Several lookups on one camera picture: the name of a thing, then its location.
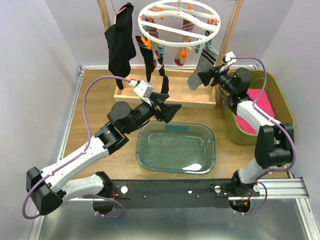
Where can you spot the grey sock black stripes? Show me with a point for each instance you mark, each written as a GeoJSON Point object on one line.
{"type": "Point", "coordinates": [206, 61]}

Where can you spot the olive green bin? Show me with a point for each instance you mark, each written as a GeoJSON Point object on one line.
{"type": "Point", "coordinates": [271, 102]}

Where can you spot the large black hanging cloth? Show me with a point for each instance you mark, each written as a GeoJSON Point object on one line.
{"type": "Point", "coordinates": [121, 48]}

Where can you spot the clear plastic tub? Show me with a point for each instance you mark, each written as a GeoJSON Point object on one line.
{"type": "Point", "coordinates": [176, 147]}

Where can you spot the wooden rack frame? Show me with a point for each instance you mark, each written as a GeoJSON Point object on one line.
{"type": "Point", "coordinates": [178, 93]}

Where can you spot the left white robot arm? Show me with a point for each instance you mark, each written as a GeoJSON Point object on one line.
{"type": "Point", "coordinates": [49, 187]}

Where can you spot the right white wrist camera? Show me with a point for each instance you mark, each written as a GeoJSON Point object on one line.
{"type": "Point", "coordinates": [227, 61]}

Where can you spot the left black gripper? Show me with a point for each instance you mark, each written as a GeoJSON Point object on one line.
{"type": "Point", "coordinates": [168, 111]}

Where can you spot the black sock tan stripes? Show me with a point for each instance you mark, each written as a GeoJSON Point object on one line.
{"type": "Point", "coordinates": [148, 58]}

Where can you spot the white round clip hanger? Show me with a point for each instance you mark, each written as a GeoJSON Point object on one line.
{"type": "Point", "coordinates": [161, 22]}

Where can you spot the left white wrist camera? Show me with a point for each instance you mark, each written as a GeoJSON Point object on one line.
{"type": "Point", "coordinates": [143, 89]}

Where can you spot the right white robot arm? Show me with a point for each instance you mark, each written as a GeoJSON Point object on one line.
{"type": "Point", "coordinates": [274, 147]}

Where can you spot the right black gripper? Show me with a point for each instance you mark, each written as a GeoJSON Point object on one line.
{"type": "Point", "coordinates": [205, 77]}

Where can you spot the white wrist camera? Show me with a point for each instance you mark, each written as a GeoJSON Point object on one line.
{"type": "Point", "coordinates": [227, 61]}
{"type": "Point", "coordinates": [143, 89]}

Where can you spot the aluminium rail frame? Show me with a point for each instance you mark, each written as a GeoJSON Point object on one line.
{"type": "Point", "coordinates": [291, 188]}

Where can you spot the black mounting base plate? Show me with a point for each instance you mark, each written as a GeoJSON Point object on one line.
{"type": "Point", "coordinates": [176, 193]}

